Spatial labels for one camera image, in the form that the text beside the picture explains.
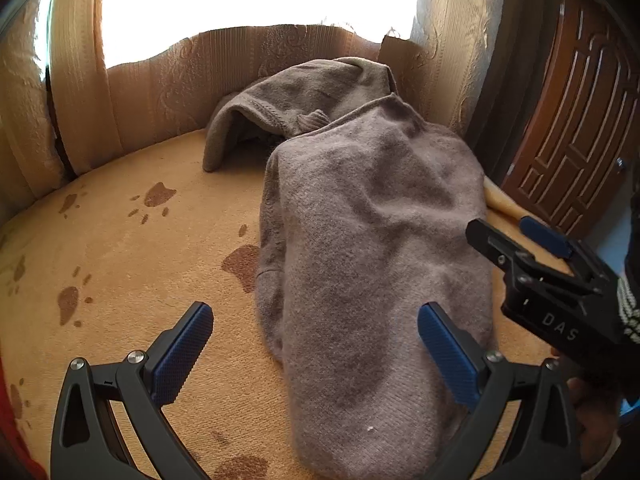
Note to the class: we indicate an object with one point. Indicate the brown carved wooden door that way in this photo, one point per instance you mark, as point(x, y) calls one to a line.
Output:
point(565, 135)

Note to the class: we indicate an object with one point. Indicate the person's right hand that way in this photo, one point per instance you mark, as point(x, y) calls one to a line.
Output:
point(595, 410)

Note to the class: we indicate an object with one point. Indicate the grey-green knit sweater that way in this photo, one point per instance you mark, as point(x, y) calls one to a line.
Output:
point(300, 90)

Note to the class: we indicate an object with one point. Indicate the yellow paw-print blanket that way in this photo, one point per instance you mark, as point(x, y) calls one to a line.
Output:
point(150, 270)

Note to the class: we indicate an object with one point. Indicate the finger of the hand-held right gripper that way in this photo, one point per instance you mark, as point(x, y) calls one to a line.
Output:
point(487, 240)
point(545, 237)

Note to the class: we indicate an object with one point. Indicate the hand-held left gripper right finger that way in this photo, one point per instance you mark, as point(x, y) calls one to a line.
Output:
point(450, 360)

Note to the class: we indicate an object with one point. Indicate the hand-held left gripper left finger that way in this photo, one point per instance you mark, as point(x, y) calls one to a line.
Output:
point(177, 360)

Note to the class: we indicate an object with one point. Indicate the taupe knit sweater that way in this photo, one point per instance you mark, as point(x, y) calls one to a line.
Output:
point(370, 260)

